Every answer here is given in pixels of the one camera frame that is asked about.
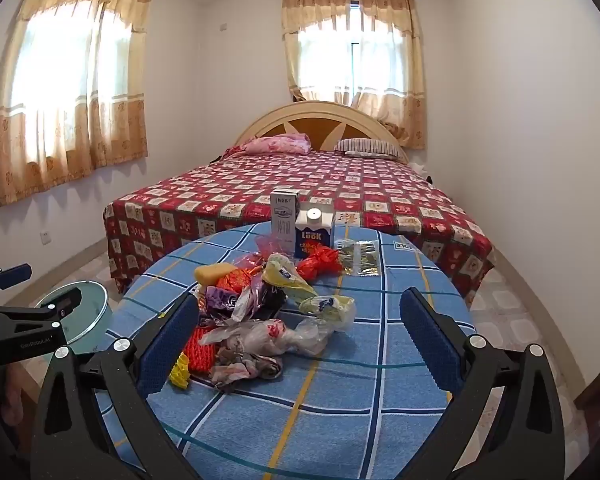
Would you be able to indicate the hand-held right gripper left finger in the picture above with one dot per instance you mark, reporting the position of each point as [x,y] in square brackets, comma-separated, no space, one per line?
[172,340]

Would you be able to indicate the wrappers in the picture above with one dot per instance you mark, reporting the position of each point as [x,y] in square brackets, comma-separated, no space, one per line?
[202,350]

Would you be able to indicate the clear foil packet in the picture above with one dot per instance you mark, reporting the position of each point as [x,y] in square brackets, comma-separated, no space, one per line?
[360,258]

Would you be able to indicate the beige patterned window curtain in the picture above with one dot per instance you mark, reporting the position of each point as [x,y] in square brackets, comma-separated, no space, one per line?
[405,110]
[80,125]

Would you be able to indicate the black wrapper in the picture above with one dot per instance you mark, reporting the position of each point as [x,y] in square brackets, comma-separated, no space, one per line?
[273,300]

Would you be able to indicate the pink pillow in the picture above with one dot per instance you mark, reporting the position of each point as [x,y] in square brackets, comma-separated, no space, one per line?
[280,145]

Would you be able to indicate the window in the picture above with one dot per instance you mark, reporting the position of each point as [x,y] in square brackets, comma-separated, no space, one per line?
[355,35]

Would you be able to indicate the orange red foil wrapper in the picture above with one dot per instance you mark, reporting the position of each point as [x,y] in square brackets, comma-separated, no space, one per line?
[235,280]

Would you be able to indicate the blue carton with white cap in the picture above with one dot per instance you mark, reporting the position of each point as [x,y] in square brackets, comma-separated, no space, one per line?
[314,235]

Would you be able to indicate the brown wooden door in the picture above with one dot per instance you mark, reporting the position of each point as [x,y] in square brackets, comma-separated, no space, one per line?
[597,395]

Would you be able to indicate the red patterned bedspread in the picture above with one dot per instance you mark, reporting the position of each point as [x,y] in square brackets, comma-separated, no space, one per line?
[280,175]

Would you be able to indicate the yellow sponge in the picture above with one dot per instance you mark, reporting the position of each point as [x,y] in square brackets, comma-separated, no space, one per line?
[212,274]

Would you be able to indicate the pale green wrapper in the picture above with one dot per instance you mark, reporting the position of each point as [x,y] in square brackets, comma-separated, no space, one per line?
[282,275]
[330,308]

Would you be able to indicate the white tissue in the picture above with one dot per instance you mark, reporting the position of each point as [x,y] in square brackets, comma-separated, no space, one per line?
[419,166]

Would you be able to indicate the pink clear plastic wrapper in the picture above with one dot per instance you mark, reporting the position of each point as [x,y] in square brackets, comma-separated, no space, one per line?
[271,247]

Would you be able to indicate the grey pink wrapper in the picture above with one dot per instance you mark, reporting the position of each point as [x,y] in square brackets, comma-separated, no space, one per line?
[245,367]

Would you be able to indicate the yellow pleated paper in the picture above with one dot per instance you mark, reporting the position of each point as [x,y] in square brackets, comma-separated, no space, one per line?
[180,372]

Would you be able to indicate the clear plastic bag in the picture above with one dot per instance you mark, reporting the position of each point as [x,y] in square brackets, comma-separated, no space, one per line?
[270,335]

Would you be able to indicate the purple wrapper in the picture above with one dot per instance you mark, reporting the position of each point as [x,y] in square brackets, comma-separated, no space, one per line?
[220,301]

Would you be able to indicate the cream wooden headboard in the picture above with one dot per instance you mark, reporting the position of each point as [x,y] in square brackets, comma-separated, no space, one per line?
[310,120]

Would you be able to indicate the striped pillow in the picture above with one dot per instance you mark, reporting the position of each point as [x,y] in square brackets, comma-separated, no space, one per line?
[367,147]

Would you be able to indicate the silver clear wrapper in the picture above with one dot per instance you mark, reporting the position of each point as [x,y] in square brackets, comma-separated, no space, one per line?
[247,302]

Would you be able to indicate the person's left hand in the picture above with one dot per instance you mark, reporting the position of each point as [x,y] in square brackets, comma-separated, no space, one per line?
[12,395]

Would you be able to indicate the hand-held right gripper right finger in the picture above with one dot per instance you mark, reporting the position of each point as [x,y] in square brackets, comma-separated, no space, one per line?
[427,335]

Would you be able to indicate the light blue trash bin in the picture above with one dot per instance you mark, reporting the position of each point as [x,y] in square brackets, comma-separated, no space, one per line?
[87,315]

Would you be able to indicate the blue plaid blanket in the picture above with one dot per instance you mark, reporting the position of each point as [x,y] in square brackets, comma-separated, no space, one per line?
[330,410]

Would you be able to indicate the white blue milk carton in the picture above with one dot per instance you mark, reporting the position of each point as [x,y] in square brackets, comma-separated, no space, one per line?
[285,220]

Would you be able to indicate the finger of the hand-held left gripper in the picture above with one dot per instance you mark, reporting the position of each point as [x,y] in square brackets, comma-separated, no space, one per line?
[12,273]
[45,312]

